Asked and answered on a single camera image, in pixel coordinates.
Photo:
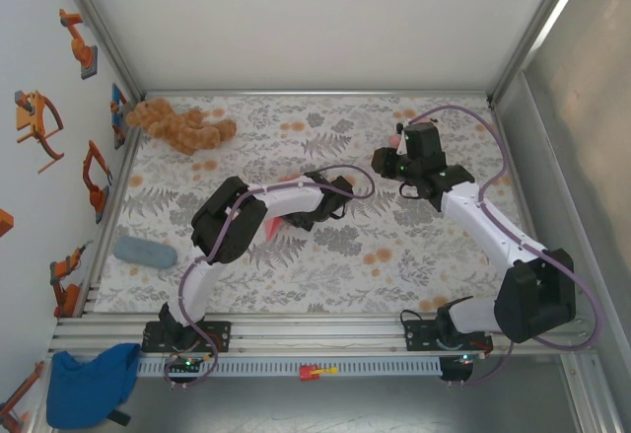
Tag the pink cloth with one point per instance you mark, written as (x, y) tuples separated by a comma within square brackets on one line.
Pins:
[(274, 228)]

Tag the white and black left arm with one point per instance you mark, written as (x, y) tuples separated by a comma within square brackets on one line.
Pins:
[(217, 240)]

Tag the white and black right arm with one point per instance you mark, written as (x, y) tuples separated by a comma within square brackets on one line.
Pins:
[(537, 295)]

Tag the pink plush doll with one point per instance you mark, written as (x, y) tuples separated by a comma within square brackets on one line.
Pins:
[(393, 142)]

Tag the floral print table mat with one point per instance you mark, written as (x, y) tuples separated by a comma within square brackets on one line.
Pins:
[(296, 285)]

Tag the red and yellow small toy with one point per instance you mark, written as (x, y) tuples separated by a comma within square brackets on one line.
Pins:
[(310, 373)]

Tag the brown teddy bear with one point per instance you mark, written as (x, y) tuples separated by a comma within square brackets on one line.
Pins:
[(177, 129)]

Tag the blue cloth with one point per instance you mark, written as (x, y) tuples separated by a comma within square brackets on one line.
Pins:
[(89, 388)]

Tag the orange claw gripper sticker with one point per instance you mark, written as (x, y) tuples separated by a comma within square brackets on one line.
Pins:
[(29, 117)]

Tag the orange block sticker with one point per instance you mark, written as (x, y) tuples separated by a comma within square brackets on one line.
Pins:
[(5, 223)]

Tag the thin aluminium frame rail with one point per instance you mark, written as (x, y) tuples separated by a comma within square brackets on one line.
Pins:
[(315, 93)]

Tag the aluminium side rail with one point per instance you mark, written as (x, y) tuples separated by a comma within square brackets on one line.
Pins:
[(522, 206), (122, 171)]

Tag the wide grooved aluminium rail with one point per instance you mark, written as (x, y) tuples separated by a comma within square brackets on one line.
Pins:
[(320, 334)]

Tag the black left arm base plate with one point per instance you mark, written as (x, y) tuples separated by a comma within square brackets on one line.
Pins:
[(217, 337)]

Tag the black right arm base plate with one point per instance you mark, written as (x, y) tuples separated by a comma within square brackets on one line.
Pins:
[(419, 337)]

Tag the aluminium frame post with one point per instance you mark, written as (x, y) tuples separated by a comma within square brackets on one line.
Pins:
[(537, 28), (101, 28)]

